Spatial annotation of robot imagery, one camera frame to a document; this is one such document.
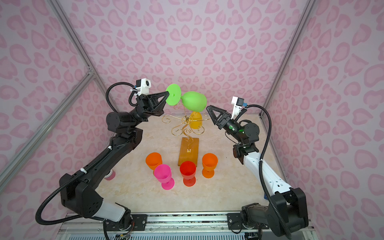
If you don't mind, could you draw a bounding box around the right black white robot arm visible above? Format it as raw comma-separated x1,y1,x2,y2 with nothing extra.
207,106,309,240

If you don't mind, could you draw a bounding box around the black corrugated cable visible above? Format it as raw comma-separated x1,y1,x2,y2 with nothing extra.
35,81,142,226
244,104,292,240

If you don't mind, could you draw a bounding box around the pink wine glass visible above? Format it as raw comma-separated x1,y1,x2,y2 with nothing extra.
154,164,175,190

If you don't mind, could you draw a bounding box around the right black corrugated cable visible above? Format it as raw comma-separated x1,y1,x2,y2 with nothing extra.
244,104,292,240

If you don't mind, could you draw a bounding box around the gold wire glass rack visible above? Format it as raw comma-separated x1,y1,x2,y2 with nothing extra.
162,103,210,166

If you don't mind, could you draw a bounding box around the orange wine glass front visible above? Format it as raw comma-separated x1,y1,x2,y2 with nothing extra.
146,152,163,171

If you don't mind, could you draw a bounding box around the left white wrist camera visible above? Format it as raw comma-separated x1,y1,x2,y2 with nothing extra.
131,78,152,96

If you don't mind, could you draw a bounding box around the yellow wine glass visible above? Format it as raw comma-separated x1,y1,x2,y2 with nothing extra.
190,112,203,130

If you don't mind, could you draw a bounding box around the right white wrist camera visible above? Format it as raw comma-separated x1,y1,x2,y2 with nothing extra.
231,97,248,119

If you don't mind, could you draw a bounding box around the left black corrugated cable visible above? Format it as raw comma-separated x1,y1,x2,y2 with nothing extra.
35,81,142,226

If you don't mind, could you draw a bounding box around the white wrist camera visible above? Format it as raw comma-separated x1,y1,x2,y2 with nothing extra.
131,78,152,96
231,97,248,119

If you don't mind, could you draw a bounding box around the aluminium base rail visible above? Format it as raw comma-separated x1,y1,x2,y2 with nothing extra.
56,209,319,240

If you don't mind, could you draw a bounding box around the red wine glass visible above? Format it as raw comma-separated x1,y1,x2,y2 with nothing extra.
180,161,197,187

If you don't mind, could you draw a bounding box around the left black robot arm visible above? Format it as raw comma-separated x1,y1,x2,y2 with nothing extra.
60,92,170,227

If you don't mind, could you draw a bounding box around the green wine glass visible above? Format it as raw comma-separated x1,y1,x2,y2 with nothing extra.
166,84,207,112

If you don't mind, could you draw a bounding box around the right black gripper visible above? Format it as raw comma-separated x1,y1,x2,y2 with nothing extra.
207,107,246,145

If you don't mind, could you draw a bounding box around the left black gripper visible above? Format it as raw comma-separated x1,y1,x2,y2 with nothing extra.
128,95,169,132

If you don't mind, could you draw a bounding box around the orange wine glass back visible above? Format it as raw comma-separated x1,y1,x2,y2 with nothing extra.
202,153,219,179

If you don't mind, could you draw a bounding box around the orange wine glass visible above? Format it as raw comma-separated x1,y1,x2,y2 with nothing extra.
146,152,163,171
202,153,219,179

